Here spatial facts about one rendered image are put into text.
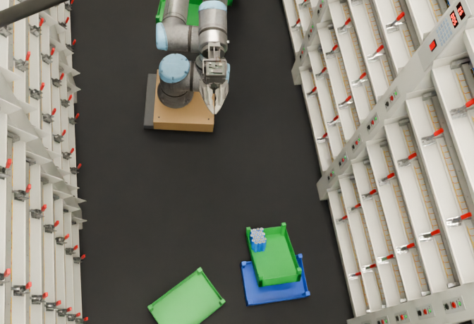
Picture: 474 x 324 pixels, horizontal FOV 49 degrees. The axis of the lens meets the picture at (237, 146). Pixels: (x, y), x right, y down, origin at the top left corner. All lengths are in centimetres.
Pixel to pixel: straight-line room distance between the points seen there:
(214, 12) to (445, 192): 91
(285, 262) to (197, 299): 45
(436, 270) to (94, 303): 154
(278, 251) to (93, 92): 131
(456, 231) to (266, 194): 128
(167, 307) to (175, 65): 115
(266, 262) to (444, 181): 112
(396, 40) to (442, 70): 31
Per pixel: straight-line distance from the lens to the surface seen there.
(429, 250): 188
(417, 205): 190
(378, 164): 213
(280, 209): 275
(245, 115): 292
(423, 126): 180
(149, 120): 282
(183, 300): 260
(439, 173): 175
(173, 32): 180
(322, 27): 262
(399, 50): 191
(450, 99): 164
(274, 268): 257
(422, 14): 177
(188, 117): 272
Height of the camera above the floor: 259
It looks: 66 degrees down
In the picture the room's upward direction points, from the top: 15 degrees clockwise
